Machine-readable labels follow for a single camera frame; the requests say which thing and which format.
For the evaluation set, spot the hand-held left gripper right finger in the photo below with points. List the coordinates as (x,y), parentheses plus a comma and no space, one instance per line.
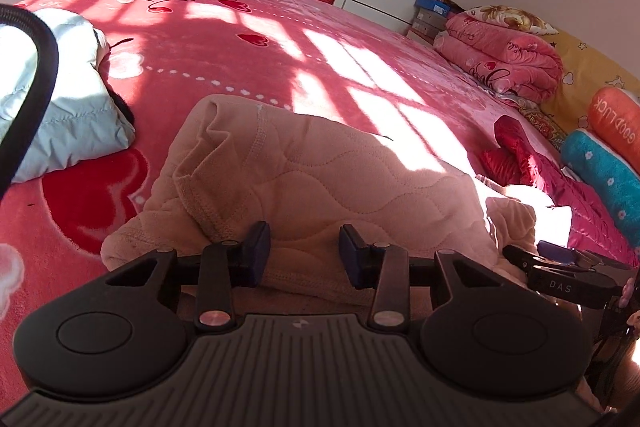
(350,257)

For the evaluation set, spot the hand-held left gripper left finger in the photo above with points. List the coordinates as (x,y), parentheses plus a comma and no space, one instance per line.
(260,252)

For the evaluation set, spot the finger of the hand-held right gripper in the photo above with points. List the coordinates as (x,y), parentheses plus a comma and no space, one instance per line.
(565,284)
(552,250)

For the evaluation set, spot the pink quilted garment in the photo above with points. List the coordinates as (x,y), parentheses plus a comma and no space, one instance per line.
(325,167)

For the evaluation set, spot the person's right hand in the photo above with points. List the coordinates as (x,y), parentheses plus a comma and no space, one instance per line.
(628,297)

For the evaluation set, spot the red down jacket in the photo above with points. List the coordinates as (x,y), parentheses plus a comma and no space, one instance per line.
(550,177)

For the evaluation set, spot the teal flower bolster pillow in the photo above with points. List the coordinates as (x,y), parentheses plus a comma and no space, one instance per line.
(605,172)

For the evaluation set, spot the patterned bed sheet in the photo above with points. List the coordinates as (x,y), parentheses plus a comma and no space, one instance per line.
(542,127)

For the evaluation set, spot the orange bolster pillow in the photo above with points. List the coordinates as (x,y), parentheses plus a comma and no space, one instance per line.
(620,117)

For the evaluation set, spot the yellow printed headboard cover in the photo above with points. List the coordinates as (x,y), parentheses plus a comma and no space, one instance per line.
(585,62)

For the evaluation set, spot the folded pink quilt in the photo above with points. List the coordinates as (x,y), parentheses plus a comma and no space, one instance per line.
(500,52)

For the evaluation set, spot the pink heart print bed blanket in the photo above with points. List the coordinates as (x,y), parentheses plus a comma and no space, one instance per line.
(225,47)

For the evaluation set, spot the light blue down jacket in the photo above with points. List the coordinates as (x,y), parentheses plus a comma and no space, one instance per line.
(75,127)

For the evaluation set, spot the floral pillow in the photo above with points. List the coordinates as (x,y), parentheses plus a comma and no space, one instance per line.
(510,18)

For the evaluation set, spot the stack of shoe boxes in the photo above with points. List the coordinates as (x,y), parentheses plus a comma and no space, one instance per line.
(430,9)

